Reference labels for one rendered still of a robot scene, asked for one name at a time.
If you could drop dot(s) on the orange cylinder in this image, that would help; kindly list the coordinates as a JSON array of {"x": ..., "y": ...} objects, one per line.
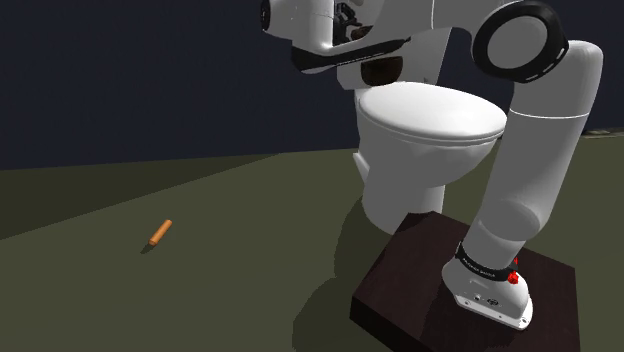
[{"x": 160, "y": 232}]

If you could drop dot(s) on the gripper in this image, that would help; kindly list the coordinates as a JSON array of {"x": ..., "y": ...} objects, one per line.
[{"x": 345, "y": 18}]

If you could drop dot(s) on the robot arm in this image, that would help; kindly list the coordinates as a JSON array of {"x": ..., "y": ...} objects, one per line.
[{"x": 546, "y": 161}]

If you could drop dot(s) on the dark brown bowl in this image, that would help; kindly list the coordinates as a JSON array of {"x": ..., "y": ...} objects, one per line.
[{"x": 382, "y": 71}]

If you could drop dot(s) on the white toilet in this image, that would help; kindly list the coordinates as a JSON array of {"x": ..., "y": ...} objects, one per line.
[{"x": 424, "y": 146}]

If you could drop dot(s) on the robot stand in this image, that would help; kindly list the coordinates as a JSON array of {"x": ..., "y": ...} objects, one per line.
[{"x": 414, "y": 282}]

